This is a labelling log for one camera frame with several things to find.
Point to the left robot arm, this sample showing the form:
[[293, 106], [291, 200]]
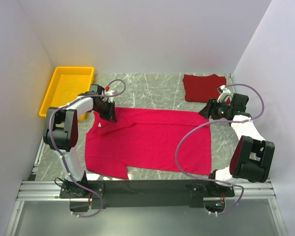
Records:
[[61, 133]]

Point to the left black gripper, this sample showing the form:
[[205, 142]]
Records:
[[111, 115]]

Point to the black base beam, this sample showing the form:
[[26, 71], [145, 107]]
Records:
[[146, 193]]

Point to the folded dark red t-shirt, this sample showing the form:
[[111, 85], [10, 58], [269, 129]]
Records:
[[202, 88]]

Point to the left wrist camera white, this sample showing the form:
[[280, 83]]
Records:
[[110, 93]]

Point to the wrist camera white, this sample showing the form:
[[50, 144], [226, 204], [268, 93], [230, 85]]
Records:
[[110, 93], [225, 94]]

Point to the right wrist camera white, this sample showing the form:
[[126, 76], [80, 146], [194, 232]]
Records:
[[225, 94]]

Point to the yellow plastic tray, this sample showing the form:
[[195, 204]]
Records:
[[66, 83]]

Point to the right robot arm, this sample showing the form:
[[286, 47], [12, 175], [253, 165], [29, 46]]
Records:
[[253, 155]]

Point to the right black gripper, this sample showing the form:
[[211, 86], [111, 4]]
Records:
[[210, 109]]

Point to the aluminium rail frame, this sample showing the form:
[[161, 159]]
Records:
[[38, 211]]

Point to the bright red t-shirt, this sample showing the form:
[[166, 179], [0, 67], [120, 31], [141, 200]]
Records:
[[148, 139]]

